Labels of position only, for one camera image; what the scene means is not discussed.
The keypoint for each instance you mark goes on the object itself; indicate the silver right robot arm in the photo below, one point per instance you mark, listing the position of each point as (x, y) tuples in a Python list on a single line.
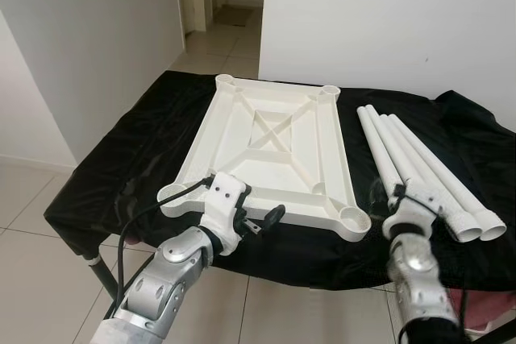
[(415, 279)]

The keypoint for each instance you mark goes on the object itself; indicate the black cloth table cover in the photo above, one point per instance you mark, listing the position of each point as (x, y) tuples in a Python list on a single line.
[(145, 142)]

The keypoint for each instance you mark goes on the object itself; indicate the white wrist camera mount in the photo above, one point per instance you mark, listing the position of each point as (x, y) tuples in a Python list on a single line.
[(419, 223), (222, 199)]

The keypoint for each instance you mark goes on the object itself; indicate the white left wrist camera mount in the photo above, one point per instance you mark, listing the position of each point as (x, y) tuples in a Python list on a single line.
[(222, 199)]

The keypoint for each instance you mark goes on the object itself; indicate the brown door mat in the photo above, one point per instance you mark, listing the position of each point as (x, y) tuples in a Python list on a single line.
[(235, 15)]

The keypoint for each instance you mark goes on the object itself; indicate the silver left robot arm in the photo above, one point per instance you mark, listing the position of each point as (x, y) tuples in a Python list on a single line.
[(161, 279)]

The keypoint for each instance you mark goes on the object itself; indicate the white plastic table top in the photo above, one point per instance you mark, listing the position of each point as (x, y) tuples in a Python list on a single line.
[(274, 175)]

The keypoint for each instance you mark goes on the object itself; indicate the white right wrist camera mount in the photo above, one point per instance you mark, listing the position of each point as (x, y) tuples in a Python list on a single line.
[(419, 223)]

